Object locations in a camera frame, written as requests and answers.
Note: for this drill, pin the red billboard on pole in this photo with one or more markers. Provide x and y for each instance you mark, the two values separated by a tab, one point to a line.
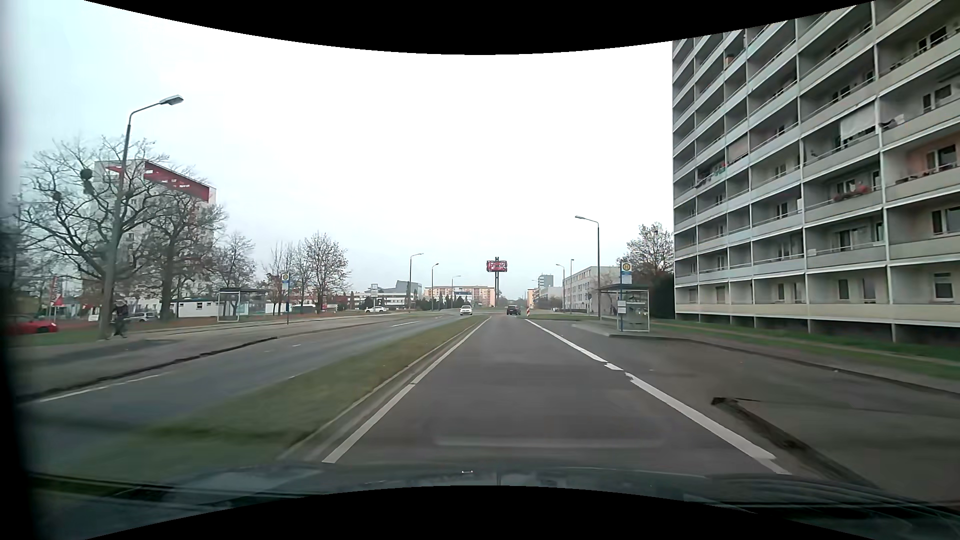
496	279

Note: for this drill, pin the orange apartment block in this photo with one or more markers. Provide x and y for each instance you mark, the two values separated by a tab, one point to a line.
461	295

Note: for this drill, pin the pale grey office building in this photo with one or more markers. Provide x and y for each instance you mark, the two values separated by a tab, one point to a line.
589	287

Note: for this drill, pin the white parked car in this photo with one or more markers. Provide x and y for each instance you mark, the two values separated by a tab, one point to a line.
376	309

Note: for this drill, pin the grey asphalt road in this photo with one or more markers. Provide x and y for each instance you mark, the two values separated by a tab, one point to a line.
525	390

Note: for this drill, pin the glass bus shelter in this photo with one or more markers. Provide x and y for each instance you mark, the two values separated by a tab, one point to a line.
634	307

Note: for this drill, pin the bare brown tree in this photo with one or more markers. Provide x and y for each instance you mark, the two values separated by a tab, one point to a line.
651	255

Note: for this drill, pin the car's own bonnet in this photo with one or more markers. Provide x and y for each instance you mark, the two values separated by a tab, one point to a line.
465	480

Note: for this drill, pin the dark bus shelter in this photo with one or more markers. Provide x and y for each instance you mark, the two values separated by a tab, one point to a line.
240	303

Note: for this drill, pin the white low building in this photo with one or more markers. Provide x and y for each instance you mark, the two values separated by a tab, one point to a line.
196	307

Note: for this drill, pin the row of bare trees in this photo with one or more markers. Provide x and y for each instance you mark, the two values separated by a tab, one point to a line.
180	240

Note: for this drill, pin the grey pavement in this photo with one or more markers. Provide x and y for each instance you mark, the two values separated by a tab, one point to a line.
787	356

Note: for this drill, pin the white tower with red roof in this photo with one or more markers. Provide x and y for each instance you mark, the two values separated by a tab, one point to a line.
169	187

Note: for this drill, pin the grey high-rise apartment building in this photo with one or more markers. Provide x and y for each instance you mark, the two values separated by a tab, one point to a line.
817	187

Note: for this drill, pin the person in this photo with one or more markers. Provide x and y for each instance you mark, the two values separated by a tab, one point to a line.
120	316

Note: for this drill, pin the pavement with grass strip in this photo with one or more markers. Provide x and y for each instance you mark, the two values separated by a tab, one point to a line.
112	349

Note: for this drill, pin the red car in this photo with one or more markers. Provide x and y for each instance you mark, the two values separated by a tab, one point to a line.
31	325

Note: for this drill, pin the grey lamp post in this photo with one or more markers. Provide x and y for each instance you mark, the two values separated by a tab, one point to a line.
562	285
410	281
571	283
433	285
597	262

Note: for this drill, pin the bus stop sign post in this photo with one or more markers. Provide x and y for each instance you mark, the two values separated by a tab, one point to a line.
625	289
286	292

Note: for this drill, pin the tall curved lamp post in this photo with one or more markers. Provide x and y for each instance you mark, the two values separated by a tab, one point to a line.
116	225

